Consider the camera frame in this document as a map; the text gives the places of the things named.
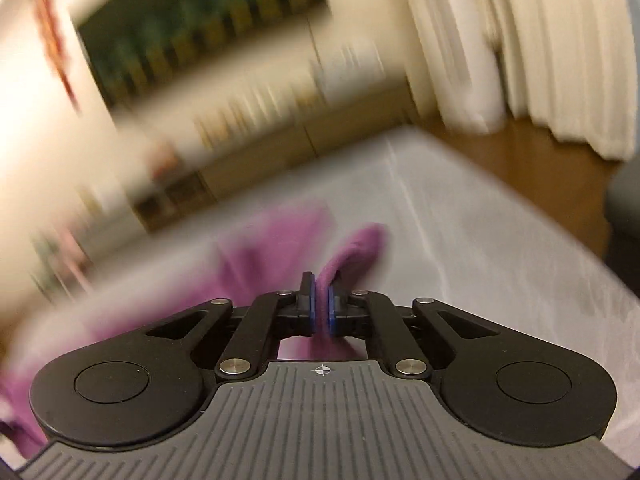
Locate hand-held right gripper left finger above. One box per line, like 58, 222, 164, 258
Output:
144, 271, 317, 380

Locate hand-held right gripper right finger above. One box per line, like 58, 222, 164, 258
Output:
327, 285, 501, 380

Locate purple pants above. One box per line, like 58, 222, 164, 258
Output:
0, 205, 388, 461

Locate long wooden sideboard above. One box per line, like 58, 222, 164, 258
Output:
100, 80, 418, 236

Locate group of glassware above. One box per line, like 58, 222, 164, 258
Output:
192, 42, 387, 155

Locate grey object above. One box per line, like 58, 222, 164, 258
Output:
602, 160, 640, 291

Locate white curtain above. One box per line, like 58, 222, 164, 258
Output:
390, 0, 640, 162

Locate green framed wall painting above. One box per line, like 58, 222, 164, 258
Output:
70, 0, 333, 111

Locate red wall decoration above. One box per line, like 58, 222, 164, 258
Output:
32, 0, 85, 113

